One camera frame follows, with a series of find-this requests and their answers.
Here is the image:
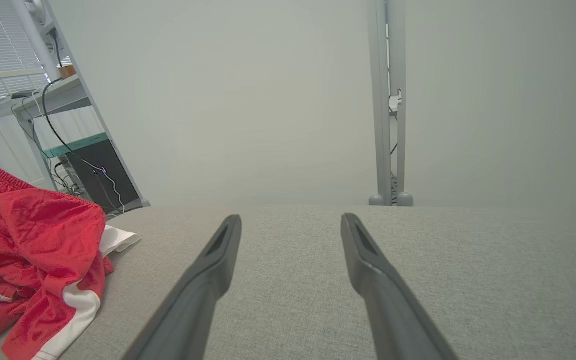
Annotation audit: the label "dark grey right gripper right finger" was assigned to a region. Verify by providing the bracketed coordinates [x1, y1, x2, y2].
[341, 213, 460, 360]

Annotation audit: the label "grey metal double post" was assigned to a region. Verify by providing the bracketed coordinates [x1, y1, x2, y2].
[368, 0, 414, 207]

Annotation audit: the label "tangle of floor cables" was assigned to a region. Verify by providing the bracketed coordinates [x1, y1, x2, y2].
[50, 160, 89, 198]

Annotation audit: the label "white desk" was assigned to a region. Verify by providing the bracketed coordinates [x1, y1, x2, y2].
[0, 75, 91, 118]

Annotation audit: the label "red shorts with white stripe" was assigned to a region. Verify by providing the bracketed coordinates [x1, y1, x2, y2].
[0, 160, 115, 360]

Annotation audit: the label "white box with teal edge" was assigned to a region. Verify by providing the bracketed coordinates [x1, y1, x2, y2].
[32, 107, 111, 161]

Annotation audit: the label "black hanging desk cable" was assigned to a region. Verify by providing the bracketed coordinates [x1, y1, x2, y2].
[41, 77, 76, 156]

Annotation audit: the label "white upright pole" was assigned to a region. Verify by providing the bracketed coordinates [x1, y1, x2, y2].
[13, 0, 64, 81]

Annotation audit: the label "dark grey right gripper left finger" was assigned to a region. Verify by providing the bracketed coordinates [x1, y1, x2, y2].
[123, 215, 243, 360]

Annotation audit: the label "black computer tower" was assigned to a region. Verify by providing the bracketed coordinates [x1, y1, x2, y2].
[65, 140, 141, 215]

